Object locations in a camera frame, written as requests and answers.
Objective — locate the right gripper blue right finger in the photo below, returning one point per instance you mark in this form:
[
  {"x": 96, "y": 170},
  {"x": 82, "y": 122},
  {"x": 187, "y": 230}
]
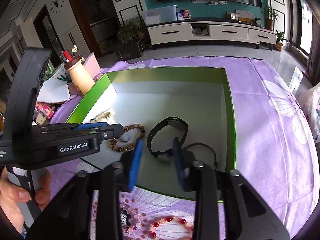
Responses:
[{"x": 247, "y": 215}]

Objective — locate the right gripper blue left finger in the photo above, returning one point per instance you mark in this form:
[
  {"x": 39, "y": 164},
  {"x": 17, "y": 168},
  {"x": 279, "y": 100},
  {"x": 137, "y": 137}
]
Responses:
[{"x": 68, "y": 215}]

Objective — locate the black cord bangle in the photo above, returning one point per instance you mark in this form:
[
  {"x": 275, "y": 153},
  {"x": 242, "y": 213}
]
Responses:
[{"x": 203, "y": 152}]

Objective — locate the black wristwatch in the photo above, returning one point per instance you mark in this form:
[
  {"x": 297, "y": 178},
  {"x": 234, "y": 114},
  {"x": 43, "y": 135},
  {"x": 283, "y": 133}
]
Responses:
[{"x": 165, "y": 131}]

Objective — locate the cream plastic wristwatch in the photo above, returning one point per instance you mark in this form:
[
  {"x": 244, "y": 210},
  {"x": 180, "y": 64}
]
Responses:
[{"x": 104, "y": 117}]

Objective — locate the person's left hand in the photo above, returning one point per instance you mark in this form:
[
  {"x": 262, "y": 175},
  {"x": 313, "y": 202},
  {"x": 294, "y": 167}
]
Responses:
[{"x": 12, "y": 194}]

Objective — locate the white paper sheet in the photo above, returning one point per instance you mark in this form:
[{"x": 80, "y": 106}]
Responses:
[{"x": 53, "y": 91}]

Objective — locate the yellow bear bottle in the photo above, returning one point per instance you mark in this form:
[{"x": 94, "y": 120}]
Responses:
[{"x": 80, "y": 77}]

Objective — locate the green cardboard box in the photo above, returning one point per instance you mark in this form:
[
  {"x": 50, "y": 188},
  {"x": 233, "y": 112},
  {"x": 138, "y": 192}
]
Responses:
[{"x": 200, "y": 96}]

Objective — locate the white plastic shopping bag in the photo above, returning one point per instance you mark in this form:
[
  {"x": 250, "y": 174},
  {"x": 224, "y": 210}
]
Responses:
[{"x": 310, "y": 104}]

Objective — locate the potted green plant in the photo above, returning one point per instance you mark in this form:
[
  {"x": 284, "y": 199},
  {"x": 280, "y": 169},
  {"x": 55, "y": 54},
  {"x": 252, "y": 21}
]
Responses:
[{"x": 130, "y": 38}]

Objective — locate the white TV cabinet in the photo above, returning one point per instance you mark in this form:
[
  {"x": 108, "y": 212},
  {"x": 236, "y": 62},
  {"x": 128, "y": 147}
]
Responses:
[{"x": 210, "y": 31}]

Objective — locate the clear plastic storage bin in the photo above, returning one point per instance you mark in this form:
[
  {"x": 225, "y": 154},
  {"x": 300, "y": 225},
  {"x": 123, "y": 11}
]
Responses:
[{"x": 160, "y": 15}]

